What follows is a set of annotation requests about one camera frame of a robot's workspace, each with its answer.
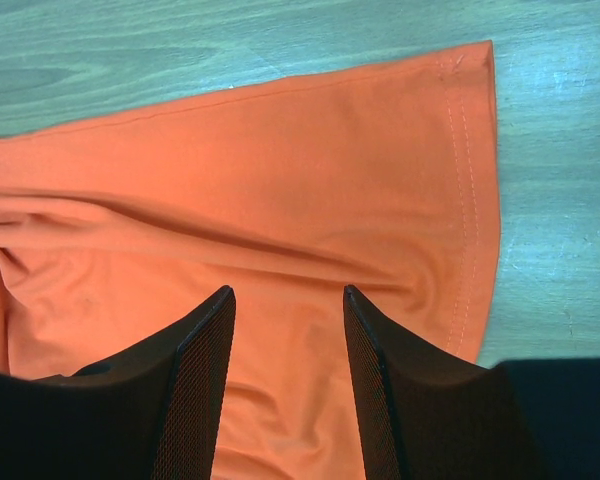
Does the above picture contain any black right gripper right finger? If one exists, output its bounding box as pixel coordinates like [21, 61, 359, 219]
[343, 286, 600, 479]

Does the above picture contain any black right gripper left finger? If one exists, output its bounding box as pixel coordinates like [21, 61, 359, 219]
[0, 286, 236, 479]

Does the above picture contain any orange t-shirt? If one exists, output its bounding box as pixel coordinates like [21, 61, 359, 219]
[0, 41, 500, 479]

